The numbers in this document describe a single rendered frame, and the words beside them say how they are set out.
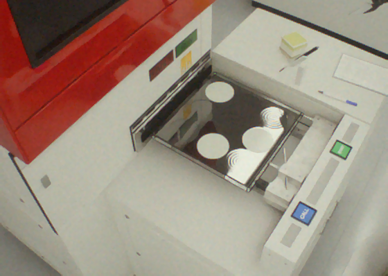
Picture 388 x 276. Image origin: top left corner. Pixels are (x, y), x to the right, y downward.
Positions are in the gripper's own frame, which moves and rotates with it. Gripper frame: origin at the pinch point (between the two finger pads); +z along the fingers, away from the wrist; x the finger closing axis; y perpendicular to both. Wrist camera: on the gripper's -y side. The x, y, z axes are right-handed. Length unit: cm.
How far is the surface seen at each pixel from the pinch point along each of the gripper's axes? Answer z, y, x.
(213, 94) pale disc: 42, -31, -31
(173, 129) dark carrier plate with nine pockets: 49, -49, -38
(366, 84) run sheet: -8.4, -11.1, -30.5
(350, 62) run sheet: -1.7, -3.4, -24.3
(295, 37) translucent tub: 17.1, -11.2, -14.3
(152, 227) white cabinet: 48, -69, -64
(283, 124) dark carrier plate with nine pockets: 17, -31, -40
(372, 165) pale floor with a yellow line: -6, 74, -100
